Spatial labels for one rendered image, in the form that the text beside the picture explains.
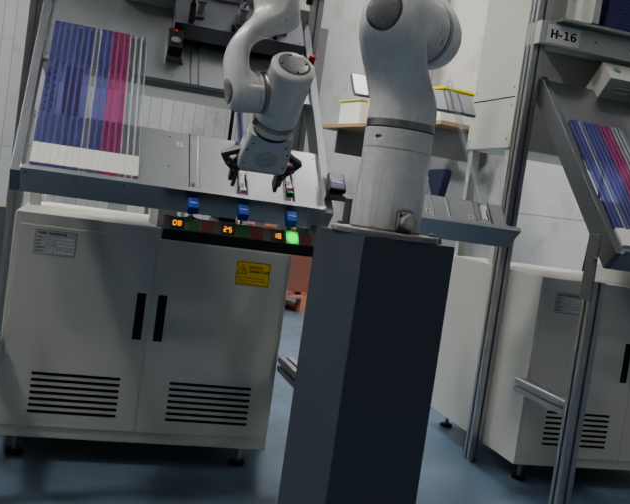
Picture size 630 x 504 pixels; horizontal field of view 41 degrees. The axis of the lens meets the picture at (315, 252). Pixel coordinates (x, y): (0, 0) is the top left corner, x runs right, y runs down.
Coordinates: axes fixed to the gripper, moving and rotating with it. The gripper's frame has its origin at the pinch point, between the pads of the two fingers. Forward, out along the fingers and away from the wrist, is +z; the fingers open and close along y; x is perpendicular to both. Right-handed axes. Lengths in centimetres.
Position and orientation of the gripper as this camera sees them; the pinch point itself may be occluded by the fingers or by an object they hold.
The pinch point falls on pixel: (253, 181)
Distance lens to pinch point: 178.3
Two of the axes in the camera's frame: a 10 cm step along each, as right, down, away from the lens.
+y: 9.5, 1.2, 2.8
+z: -2.9, 6.2, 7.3
